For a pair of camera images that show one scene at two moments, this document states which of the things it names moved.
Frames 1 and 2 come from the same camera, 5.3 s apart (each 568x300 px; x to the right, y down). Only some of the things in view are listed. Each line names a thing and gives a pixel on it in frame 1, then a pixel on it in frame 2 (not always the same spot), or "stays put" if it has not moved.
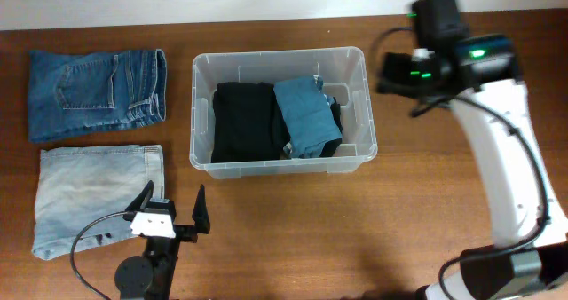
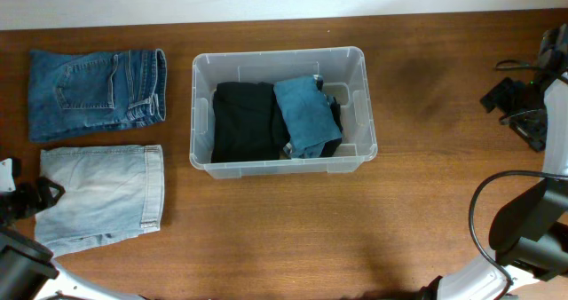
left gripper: x=188 y=233 -> x=27 y=208
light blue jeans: x=79 y=185 stays put
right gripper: x=388 y=77 -> x=498 y=95
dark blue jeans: x=82 y=93 stays put
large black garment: x=249 y=122 stays put
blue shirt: x=310 y=115 stays put
